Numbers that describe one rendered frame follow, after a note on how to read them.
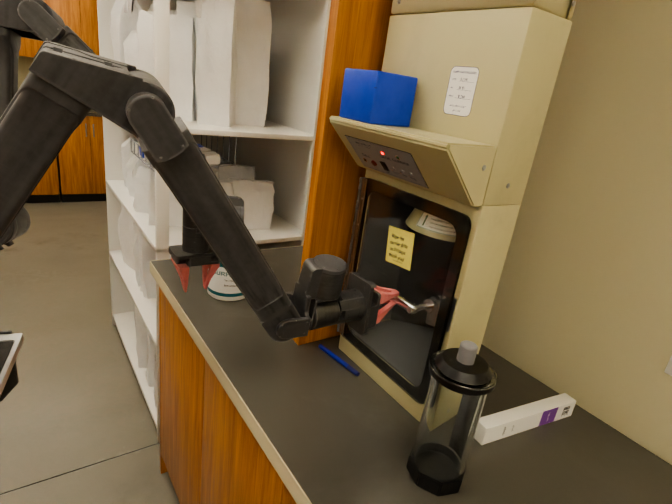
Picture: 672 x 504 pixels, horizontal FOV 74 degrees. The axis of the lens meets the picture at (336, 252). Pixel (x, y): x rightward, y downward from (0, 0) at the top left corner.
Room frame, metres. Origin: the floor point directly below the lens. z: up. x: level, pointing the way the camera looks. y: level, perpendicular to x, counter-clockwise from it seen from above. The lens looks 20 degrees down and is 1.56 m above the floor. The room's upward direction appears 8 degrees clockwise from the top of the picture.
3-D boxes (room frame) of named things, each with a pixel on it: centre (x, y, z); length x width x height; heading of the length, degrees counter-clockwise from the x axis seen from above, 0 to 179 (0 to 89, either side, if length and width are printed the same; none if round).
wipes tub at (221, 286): (1.22, 0.31, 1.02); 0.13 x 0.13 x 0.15
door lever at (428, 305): (0.79, -0.15, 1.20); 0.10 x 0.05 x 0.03; 36
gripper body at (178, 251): (0.91, 0.31, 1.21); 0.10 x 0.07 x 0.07; 127
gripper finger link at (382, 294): (0.77, -0.09, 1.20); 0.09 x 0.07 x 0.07; 127
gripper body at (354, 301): (0.72, -0.03, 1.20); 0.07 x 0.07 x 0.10; 37
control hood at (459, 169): (0.83, -0.09, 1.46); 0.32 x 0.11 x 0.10; 37
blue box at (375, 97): (0.90, -0.04, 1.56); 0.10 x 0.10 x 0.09; 37
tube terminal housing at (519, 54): (0.94, -0.24, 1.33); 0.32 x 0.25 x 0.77; 37
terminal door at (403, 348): (0.86, -0.13, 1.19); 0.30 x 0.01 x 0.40; 36
